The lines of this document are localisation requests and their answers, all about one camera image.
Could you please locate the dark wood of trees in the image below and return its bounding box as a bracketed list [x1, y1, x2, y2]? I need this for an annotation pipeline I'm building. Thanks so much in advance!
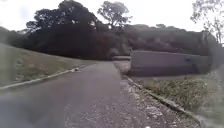
[0, 0, 224, 62]

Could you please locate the grey asphalt path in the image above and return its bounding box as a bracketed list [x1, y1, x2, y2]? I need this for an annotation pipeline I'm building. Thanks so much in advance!
[0, 60, 158, 128]

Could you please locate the concrete kerb with gravel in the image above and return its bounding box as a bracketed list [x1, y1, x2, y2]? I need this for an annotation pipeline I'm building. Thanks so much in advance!
[113, 60, 209, 128]

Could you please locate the pale concrete kerb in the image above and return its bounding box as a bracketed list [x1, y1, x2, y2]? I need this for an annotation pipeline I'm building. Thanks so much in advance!
[0, 64, 91, 92]

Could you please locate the grass verge with leaves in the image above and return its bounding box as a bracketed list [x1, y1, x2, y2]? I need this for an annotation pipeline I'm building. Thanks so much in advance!
[131, 64, 224, 128]

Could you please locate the leaf-strewn grass slope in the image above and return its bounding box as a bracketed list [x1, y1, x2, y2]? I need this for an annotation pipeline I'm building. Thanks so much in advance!
[0, 42, 101, 88]

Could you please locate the bare-branched tree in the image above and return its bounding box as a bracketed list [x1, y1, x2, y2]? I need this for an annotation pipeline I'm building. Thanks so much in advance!
[190, 0, 224, 44]

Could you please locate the grey concrete wall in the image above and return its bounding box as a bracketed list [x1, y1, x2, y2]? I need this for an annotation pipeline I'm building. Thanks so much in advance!
[129, 49, 214, 78]

